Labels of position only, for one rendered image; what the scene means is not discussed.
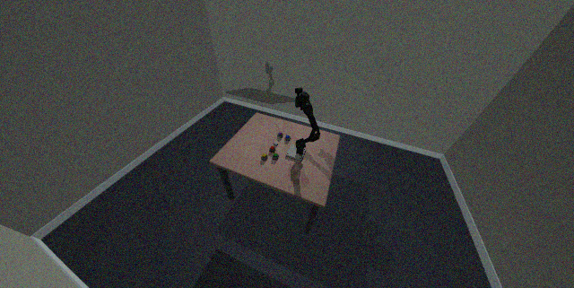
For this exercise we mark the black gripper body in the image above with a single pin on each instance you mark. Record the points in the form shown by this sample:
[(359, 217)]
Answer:
[(298, 91)]

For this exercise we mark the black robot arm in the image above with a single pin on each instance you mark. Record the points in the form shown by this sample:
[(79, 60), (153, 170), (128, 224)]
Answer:
[(308, 110)]

